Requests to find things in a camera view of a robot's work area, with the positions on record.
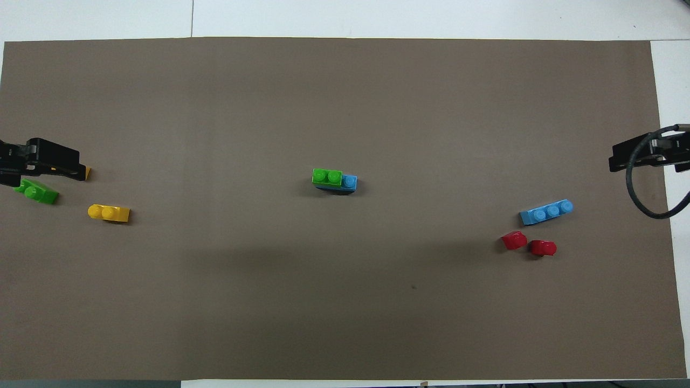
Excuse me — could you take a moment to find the brown paper table mat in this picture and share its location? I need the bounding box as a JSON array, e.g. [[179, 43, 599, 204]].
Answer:
[[0, 37, 688, 381]]

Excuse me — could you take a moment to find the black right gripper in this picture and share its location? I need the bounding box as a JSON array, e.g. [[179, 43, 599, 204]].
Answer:
[[609, 129, 690, 173]]

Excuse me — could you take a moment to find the green two-stud toy block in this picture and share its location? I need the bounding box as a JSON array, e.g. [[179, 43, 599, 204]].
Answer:
[[13, 179, 59, 205], [312, 169, 343, 189]]

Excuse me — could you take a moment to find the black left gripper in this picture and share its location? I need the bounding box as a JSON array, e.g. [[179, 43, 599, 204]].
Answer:
[[0, 138, 87, 188]]

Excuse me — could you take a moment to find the blue three-stud toy block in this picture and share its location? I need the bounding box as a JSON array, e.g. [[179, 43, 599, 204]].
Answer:
[[322, 174, 358, 195], [519, 199, 574, 226]]

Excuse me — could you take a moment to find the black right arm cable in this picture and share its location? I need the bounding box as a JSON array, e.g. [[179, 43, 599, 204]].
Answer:
[[625, 124, 690, 219]]

